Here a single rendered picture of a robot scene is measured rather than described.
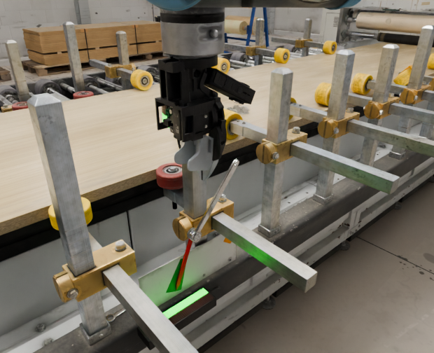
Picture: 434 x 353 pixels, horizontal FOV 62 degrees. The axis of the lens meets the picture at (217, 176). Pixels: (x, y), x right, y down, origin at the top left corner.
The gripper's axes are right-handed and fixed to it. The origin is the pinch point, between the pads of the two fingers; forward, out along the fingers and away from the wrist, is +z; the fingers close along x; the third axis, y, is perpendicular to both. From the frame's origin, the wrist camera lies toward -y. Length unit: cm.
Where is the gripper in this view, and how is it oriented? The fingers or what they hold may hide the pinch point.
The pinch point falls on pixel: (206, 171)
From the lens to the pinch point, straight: 63.6
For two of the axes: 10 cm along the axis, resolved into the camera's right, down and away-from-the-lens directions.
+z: 0.0, 8.9, 4.7
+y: -7.6, 3.0, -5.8
